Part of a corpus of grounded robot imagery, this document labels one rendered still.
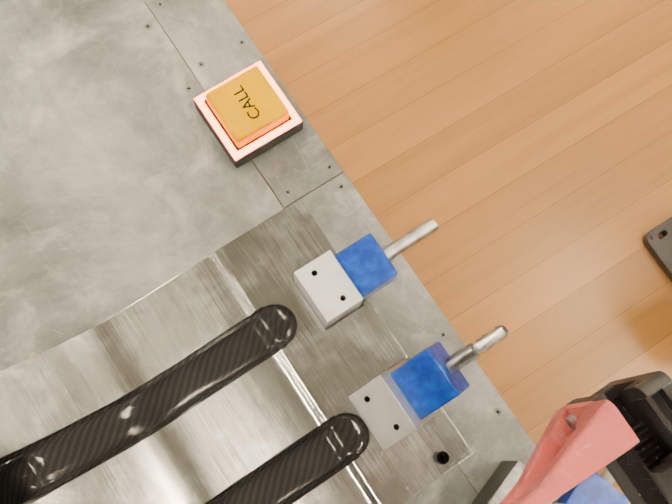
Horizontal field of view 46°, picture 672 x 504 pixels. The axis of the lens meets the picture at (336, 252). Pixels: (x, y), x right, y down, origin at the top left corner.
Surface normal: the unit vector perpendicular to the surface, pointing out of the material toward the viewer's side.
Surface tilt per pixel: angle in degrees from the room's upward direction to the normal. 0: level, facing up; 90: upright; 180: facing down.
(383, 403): 37
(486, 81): 0
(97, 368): 19
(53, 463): 26
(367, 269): 0
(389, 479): 0
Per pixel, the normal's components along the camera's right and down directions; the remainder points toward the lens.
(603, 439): -0.28, -0.04
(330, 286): 0.05, -0.25
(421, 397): -0.46, 0.11
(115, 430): 0.37, -0.47
